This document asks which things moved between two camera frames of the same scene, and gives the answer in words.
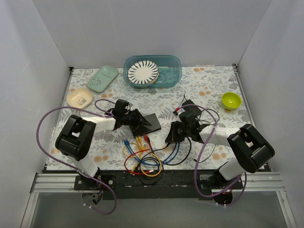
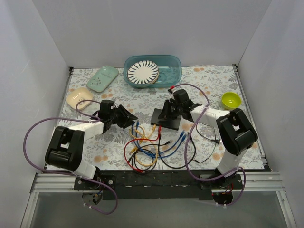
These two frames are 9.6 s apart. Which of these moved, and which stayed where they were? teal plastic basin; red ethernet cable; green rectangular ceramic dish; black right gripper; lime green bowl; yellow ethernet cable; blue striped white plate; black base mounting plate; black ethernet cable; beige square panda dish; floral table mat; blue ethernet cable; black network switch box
Moved: red ethernet cable; black right gripper; black network switch box; yellow ethernet cable; blue ethernet cable; black ethernet cable
Stayed: teal plastic basin; lime green bowl; beige square panda dish; floral table mat; green rectangular ceramic dish; blue striped white plate; black base mounting plate
